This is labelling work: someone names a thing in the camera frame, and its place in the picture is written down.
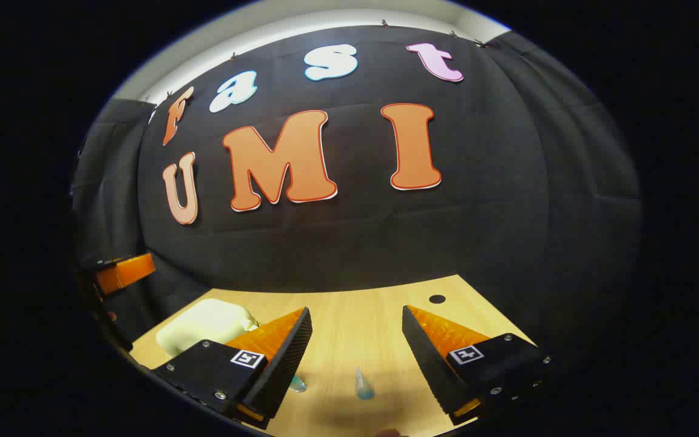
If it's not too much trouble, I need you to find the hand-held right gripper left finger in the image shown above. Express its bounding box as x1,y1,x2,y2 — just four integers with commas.
152,307,314,430

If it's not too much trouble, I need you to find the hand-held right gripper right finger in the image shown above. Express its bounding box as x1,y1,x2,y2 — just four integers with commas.
402,305,553,425

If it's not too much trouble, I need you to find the blue cone-shaped tube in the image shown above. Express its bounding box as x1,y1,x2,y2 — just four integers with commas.
356,367,376,400

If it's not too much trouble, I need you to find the pale yellow suitcase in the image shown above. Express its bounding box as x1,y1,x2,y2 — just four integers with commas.
155,299,260,357

